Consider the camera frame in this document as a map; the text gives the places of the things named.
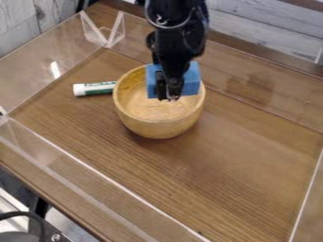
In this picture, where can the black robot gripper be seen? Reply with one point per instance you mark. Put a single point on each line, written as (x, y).
(174, 47)

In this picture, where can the blue rectangular block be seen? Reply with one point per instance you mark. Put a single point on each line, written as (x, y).
(191, 79)

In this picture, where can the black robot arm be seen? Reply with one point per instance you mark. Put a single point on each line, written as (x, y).
(170, 13)

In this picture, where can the brown wooden bowl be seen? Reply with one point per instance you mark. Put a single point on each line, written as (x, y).
(149, 117)

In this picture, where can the white green marker tube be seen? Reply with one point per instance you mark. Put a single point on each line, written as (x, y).
(99, 88)

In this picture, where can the clear acrylic corner bracket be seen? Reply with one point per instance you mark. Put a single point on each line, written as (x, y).
(103, 36)

